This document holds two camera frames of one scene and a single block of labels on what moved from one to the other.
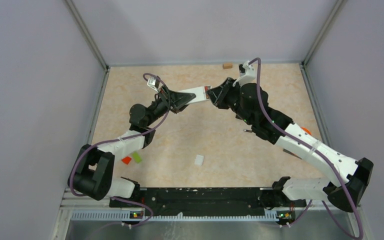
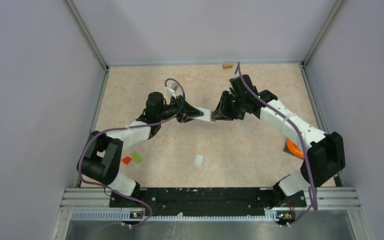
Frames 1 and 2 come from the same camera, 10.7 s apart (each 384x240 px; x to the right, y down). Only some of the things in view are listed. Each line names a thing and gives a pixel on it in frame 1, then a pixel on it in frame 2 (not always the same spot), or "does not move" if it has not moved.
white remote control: [200, 93] → [207, 114]
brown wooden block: [227, 65] does not move
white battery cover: [199, 160] does not move
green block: [136, 157] does not move
